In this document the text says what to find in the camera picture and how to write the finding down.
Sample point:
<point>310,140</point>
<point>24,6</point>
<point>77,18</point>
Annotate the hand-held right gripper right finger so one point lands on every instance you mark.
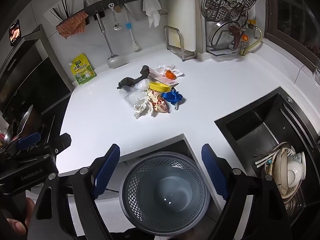
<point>215,172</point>

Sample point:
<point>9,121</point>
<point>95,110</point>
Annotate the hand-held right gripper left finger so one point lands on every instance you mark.
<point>107,172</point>

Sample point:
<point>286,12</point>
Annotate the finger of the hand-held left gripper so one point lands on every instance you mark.
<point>28,140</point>
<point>62,141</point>

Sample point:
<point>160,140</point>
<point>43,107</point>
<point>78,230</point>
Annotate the grey perforated plastic bin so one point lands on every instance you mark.
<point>140,192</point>

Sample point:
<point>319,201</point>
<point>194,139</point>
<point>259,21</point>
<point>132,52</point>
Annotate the black foam piece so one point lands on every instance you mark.
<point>127,81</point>

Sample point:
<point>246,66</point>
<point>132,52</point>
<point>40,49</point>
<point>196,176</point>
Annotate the yellow plastic lid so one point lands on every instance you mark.
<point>160,86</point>

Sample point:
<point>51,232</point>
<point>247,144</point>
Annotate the person's left hand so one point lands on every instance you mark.
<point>15,226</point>

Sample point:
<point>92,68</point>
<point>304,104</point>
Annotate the metal wok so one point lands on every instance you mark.
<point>25,120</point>

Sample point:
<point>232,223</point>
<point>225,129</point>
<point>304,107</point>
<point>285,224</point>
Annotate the black range hood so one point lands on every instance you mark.
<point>32,80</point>

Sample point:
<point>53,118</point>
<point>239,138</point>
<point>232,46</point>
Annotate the black sink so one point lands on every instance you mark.
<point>255,127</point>

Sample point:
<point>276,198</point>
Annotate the yellow green seasoning pouch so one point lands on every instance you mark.
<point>81,71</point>

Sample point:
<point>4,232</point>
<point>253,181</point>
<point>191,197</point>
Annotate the crumpled white paper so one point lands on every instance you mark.
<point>142,106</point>

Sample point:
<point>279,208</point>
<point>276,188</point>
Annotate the clear plastic cup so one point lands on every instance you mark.
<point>130,97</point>

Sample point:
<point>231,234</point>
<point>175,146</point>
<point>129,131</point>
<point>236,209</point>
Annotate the pile of white dishes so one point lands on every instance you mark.
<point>295,172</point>

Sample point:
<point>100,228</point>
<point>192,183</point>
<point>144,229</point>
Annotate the printed snack wrapper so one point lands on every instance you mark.
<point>157,102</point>

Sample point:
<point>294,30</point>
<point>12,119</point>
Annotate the blue plastic piece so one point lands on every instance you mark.
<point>172,97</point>

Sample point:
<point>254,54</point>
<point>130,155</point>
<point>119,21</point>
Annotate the metal spatula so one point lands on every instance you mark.
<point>115,62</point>

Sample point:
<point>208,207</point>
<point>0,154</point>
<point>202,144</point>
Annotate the clear plastic bag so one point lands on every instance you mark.
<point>142,83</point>

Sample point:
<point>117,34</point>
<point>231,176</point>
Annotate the orange peel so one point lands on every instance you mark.
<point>170,74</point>

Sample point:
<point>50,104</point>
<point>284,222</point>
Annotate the mounted phone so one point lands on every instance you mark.
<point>15,32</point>

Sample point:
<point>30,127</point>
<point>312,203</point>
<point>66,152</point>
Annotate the orange item in wrapper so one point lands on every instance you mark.
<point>162,68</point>

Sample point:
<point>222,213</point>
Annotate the orange dish cloth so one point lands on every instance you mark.
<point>72,23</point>

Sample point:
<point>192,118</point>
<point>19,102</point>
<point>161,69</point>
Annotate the blue white bottle brush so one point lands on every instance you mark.
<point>135,46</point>

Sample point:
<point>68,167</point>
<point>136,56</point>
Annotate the metal lid rack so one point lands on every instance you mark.
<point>220,52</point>

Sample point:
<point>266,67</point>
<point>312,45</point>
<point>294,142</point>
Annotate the metal cutting board rack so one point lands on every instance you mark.
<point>190,55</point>

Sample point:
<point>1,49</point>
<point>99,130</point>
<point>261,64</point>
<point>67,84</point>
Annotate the metal spoon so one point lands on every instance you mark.
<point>116,26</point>

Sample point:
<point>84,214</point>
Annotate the bundle of chopsticks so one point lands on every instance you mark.
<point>65,7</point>

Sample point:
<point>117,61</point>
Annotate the glass pot lid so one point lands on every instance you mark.
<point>222,37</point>

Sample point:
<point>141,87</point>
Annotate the white hanging cloth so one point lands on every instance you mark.
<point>151,10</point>

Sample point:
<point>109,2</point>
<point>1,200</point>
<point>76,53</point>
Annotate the white cutting board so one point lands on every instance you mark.
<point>180,12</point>

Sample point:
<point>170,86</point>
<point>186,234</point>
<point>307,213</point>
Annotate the dark window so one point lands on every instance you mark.
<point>292,12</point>

